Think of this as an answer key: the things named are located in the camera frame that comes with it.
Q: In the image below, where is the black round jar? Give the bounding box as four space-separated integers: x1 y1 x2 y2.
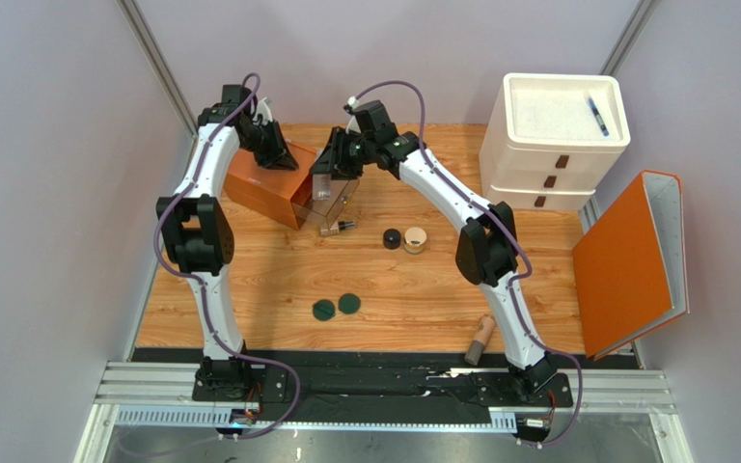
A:
383 229 402 250

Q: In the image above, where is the orange ring binder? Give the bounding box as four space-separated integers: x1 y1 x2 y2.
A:
573 170 690 360

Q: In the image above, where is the green round compact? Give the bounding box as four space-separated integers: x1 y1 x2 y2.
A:
338 293 362 314
312 299 336 321

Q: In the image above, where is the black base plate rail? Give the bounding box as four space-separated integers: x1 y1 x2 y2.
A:
190 366 574 409

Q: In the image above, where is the clear glitter bottle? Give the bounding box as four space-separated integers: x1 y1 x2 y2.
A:
312 173 332 202

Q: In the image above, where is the clear top drawer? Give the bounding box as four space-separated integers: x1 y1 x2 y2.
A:
291 176 360 231

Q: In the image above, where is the green round compact left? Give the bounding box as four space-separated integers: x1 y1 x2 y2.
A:
312 299 336 321

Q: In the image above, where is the orange drawer box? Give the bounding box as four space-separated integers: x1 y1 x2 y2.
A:
224 141 318 231

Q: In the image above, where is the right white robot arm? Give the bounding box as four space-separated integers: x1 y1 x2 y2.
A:
310 98 556 395

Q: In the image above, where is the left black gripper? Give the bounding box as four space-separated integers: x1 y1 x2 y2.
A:
242 120 300 172

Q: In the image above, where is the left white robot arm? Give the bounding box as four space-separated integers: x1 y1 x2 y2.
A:
154 83 298 398

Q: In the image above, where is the gold lid cream jar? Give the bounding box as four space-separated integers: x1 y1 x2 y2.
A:
402 227 428 255

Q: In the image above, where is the green round compact right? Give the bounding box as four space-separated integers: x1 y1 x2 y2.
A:
338 293 362 314

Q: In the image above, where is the beige bottle grey cap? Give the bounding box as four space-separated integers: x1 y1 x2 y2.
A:
464 314 497 366

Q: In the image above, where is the white three-drawer cabinet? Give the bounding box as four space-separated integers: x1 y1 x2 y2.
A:
479 72 631 211

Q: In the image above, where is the blue pen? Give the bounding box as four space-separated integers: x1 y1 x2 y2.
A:
586 95 610 137

